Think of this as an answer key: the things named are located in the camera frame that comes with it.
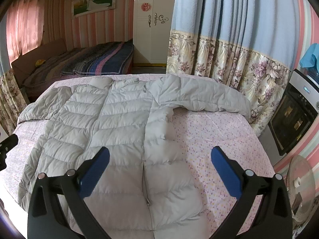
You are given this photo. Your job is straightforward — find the light grey down jacket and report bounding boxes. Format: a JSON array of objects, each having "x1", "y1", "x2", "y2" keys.
[{"x1": 18, "y1": 74, "x2": 250, "y2": 238}]

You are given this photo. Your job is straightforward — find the left blue floral curtain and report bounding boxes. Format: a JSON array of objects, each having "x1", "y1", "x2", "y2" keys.
[{"x1": 1, "y1": 14, "x2": 27, "y2": 135}]

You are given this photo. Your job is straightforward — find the white standing fan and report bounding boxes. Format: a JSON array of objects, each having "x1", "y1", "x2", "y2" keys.
[{"x1": 286, "y1": 155, "x2": 315, "y2": 224}]

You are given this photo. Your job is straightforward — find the brown headboard sofa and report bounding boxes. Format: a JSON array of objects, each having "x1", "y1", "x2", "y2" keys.
[{"x1": 11, "y1": 38, "x2": 67, "y2": 86}]

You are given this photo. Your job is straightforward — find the striped dark blanket bed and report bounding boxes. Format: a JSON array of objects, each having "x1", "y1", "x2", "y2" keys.
[{"x1": 22, "y1": 39, "x2": 134, "y2": 87}]

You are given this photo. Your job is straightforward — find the yellow toy on bed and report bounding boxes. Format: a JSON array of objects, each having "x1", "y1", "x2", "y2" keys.
[{"x1": 35, "y1": 59, "x2": 46, "y2": 67}]

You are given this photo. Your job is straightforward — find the silver black oven appliance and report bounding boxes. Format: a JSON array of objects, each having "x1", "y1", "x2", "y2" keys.
[{"x1": 268, "y1": 69, "x2": 318, "y2": 156}]

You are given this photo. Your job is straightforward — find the pink window curtain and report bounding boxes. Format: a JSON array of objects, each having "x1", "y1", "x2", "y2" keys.
[{"x1": 7, "y1": 0, "x2": 45, "y2": 62}]

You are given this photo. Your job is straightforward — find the blue cloth on appliance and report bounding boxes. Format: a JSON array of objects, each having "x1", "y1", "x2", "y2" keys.
[{"x1": 299, "y1": 43, "x2": 319, "y2": 70}]

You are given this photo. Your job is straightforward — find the blue floral room curtain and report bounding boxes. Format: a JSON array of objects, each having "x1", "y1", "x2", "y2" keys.
[{"x1": 166, "y1": 0, "x2": 299, "y2": 135}]

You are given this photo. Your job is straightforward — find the white wardrobe with decals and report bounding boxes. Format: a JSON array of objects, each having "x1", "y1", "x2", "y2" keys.
[{"x1": 133, "y1": 0, "x2": 175, "y2": 65}]

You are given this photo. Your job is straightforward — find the framed landscape wall picture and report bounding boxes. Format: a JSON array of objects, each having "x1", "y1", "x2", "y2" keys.
[{"x1": 71, "y1": 0, "x2": 116, "y2": 18}]

